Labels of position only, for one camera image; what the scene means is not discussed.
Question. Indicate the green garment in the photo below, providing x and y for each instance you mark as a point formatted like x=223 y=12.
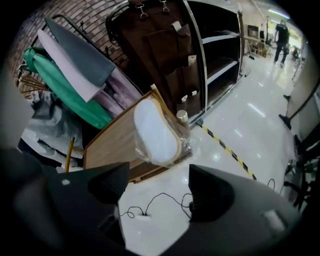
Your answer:
x=65 y=92

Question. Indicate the white item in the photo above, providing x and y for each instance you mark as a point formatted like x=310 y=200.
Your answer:
x=155 y=135

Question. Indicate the white power adapter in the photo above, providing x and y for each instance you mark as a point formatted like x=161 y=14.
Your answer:
x=143 y=216

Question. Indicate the lilac garment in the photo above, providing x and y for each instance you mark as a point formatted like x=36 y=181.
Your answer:
x=70 y=72

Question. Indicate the brown wooden box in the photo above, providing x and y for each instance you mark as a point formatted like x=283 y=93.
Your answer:
x=117 y=147

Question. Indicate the dark grey garment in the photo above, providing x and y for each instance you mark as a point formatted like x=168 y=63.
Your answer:
x=82 y=52

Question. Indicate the wooden stick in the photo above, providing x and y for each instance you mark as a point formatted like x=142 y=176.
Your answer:
x=69 y=155

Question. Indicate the metal shelf rack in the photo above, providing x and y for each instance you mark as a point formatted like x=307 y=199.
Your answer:
x=170 y=50

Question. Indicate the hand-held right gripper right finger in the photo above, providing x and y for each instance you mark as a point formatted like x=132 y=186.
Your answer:
x=210 y=192

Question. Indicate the grey partition panel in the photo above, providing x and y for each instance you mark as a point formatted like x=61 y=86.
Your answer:
x=303 y=95

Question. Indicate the pile of clothes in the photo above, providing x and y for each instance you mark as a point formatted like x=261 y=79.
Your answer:
x=50 y=130

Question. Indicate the wooden hangers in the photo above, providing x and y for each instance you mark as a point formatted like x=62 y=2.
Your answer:
x=30 y=83

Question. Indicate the purple garment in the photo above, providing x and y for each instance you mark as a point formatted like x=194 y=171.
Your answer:
x=120 y=92

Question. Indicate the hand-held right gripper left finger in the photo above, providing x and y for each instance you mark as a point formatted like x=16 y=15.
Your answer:
x=111 y=182

